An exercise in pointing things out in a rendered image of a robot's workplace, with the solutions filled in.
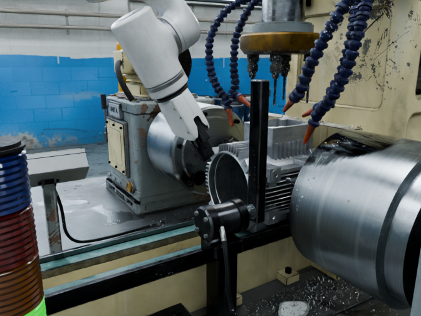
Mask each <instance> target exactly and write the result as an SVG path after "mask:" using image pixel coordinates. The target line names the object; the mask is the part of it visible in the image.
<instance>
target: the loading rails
mask: <svg viewBox="0 0 421 316"><path fill-rule="evenodd" d="M233 234H235V235H236V236H238V237H239V238H241V239H242V240H243V251H242V253H240V254H237V306H238V305H241V304H242V295H240V293H242V292H245V291H247V290H250V289H252V288H255V287H258V286H260V285H263V284H265V283H267V282H270V281H273V280H275V279H278V280H279V281H280V282H282V283H283V284H285V285H290V284H292V283H294V282H297V281H299V273H298V272H297V271H298V270H301V269H303V268H306V267H308V266H310V265H311V261H310V260H309V259H307V258H305V257H304V256H303V255H302V254H301V253H300V252H299V251H298V249H297V247H296V245H295V243H294V241H293V238H292V235H291V230H290V225H289V222H288V223H285V222H284V221H279V222H278V223H274V224H271V225H267V228H266V229H263V230H260V231H257V232H254V233H252V232H250V231H248V230H245V231H243V232H240V233H233ZM39 260H40V265H41V276H42V281H43V291H44V299H45V305H46V314H47V316H146V315H150V314H152V313H155V312H158V311H160V310H163V309H165V308H168V307H171V306H173V305H176V304H178V303H182V304H183V305H184V307H185V308H186V309H187V310H188V311H189V312H190V313H191V312H194V311H196V310H199V309H201V308H204V307H206V306H207V284H206V253H204V252H203V251H202V250H201V237H200V236H199V234H198V232H195V221H194V218H193V219H188V220H185V221H180V222H177V223H172V224H168V225H165V226H160V227H157V228H152V229H147V230H144V231H139V232H136V233H132V234H127V235H124V236H119V237H116V238H111V239H108V240H103V241H99V242H96V243H91V244H88V245H83V246H79V247H75V248H70V249H67V250H63V251H58V252H55V253H50V254H47V255H43V256H40V257H39Z"/></svg>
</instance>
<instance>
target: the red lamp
mask: <svg viewBox="0 0 421 316"><path fill-rule="evenodd" d="M32 205H33V202H31V204H30V205H28V206H27V207H25V208H24V209H22V210H20V211H18V212H16V213H13V214H10V215H7V216H3V217H0V273H1V272H4V271H8V270H11V269H13V268H16V267H18V266H21V265H22V264H24V263H26V262H27V261H29V260H30V259H32V258H33V257H34V256H35V255H36V254H37V252H38V241H37V235H36V229H35V227H36V225H35V223H34V222H35V218H34V213H33V209H34V208H33V206H32Z"/></svg>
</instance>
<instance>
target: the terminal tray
mask: <svg viewBox="0 0 421 316"><path fill-rule="evenodd" d="M305 123H307V122H302V121H298V120H291V119H287V118H285V119H281V118H276V119H269V120H268V147H269V148H268V155H269V156H270V158H271V159H274V160H277V159H279V160H281V158H283V159H286V157H287V158H290V156H291V157H294V156H296V157H298V155H300V156H302V155H303V154H304V155H306V151H307V150H308V149H309V148H311V147H312V141H313V133H312V135H311V137H310V138H309V140H308V142H307V143H306V144H304V143H303V141H304V137H305V135H306V131H307V129H308V125H309V124H305ZM247 140H249V122H245V123H244V141H247Z"/></svg>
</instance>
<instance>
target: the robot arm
mask: <svg viewBox="0 0 421 316"><path fill-rule="evenodd" d="M139 1H143V2H145V3H147V4H149V5H151V6H152V7H153V8H155V9H156V10H157V11H158V12H159V14H160V15H161V16H162V17H161V18H159V19H157V18H156V16H155V14H154V12H153V10H152V8H151V7H150V6H143V7H141V8H138V9H136V10H134V11H132V12H130V13H128V14H126V15H124V16H122V17H121V18H120V19H118V20H116V21H115V22H114V23H113V24H112V26H111V31H112V32H113V34H114V36H115V37H116V39H117V41H118V42H119V44H120V46H121V47H122V50H123V51H124V53H125V54H126V56H127V58H128V60H129V61H130V63H131V65H132V66H133V68H134V70H135V71H136V73H137V75H138V77H139V79H140V80H141V82H142V83H143V85H144V87H145V89H146V90H147V92H148V94H149V95H150V97H151V99H154V100H155V101H156V102H157V103H158V105H159V107H160V109H161V111H162V113H163V115H164V117H165V119H166V121H167V123H168V125H169V127H170V129H171V131H172V132H173V134H174V135H176V136H178V137H181V138H183V139H187V140H188V141H189V142H190V144H191V145H192V146H193V148H194V150H195V152H196V154H197V156H198V157H199V159H200V160H201V161H203V162H205V161H206V160H208V159H209V158H210V157H212V156H213V155H214V152H213V150H212V148H211V146H210V144H209V143H208V139H209V138H210V136H209V134H208V133H207V132H206V130H209V124H208V122H207V119H206V117H205V115H204V114H203V112H202V110H201V109H200V107H199V105H198V103H197V102H196V100H195V98H194V97H193V95H192V94H191V92H190V91H189V89H188V88H187V87H188V86H189V84H188V83H187V80H188V78H187V75H186V74H185V72H184V70H183V68H182V66H181V64H180V62H179V59H178V56H179V55H180V54H181V53H182V52H184V51H185V50H187V49H188V48H190V47H191V46H192V45H194V44H195V43H196V42H197V41H198V40H199V38H200V34H201V30H200V26H199V23H198V21H197V19H196V17H195V16H194V14H193V12H192V11H191V10H190V8H189V7H188V5H187V4H186V2H185V1H184V0H139Z"/></svg>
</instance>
